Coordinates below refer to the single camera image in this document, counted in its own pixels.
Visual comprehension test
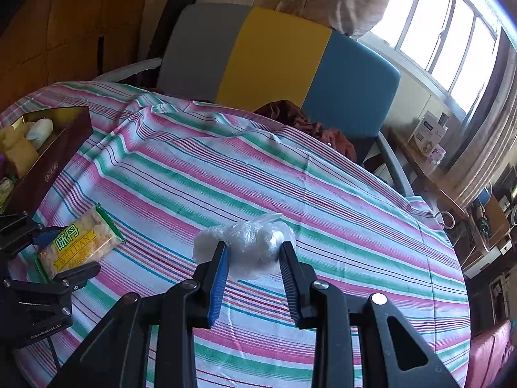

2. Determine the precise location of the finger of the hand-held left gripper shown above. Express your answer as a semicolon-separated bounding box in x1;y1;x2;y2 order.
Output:
0;210;62;257
3;261;101;306

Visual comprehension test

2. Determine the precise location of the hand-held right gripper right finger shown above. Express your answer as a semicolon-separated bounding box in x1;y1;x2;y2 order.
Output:
280;242;461;388

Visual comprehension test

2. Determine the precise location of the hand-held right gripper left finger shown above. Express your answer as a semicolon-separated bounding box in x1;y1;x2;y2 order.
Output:
48;242;229;388

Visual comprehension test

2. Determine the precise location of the cracker packet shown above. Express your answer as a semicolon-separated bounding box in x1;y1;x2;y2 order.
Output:
36;205;127;284

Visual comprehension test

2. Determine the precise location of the plastic white ball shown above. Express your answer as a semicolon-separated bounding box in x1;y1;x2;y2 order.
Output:
25;118;54;148
193;213;296;281

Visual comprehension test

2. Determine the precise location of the gold tin box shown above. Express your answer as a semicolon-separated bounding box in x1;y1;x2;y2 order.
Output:
0;106;94;215

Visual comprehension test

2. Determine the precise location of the yellow bread cube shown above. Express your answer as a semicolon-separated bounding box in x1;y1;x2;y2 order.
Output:
0;127;40;178

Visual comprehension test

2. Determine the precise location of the striped tablecloth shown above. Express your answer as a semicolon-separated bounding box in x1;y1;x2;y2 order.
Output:
0;81;471;388

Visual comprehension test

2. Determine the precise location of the dark red cloth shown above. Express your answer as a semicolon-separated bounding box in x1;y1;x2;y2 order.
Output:
254;100;358;162

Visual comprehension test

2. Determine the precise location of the wooden side desk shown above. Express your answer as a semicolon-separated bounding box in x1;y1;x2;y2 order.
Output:
388;127;469;219

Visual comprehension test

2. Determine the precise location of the cluttered shelf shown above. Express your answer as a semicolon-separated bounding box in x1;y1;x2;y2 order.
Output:
460;178;517;324

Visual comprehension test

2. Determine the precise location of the white box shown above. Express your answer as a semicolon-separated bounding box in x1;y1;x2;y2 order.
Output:
408;111;449;156

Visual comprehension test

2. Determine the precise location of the grey yellow blue chair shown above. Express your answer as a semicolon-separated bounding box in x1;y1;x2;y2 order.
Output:
93;3;415;199

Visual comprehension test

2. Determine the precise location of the beige curtain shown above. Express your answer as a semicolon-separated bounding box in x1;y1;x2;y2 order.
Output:
456;28;517;207

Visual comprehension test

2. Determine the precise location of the pink patterned curtain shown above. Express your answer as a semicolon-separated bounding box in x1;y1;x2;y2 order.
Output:
277;0;423;39

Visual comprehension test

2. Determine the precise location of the window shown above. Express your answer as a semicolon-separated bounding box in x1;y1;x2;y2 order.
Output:
359;0;503;116

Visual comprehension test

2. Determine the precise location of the black cable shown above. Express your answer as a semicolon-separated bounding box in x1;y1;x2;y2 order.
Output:
47;333;61;370

